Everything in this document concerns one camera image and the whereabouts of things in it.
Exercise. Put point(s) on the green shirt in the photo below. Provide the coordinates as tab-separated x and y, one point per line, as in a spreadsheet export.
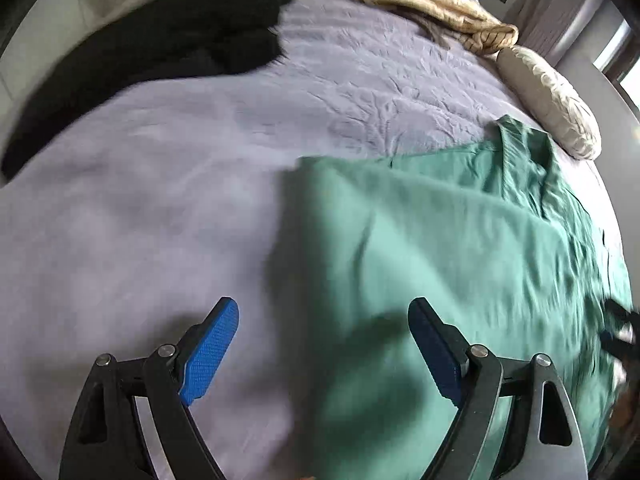
493	236

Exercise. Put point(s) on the lavender quilted bedspread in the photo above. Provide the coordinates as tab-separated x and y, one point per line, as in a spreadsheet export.
130	225

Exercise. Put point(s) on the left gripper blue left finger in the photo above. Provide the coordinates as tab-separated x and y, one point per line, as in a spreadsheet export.
105	438

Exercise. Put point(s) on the cream pillow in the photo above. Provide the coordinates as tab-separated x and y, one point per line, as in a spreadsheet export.
552	100

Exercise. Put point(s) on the beige knitted blanket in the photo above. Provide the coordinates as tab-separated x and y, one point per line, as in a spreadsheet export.
464	20

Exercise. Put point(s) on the black garment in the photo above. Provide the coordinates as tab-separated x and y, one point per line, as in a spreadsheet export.
162	39

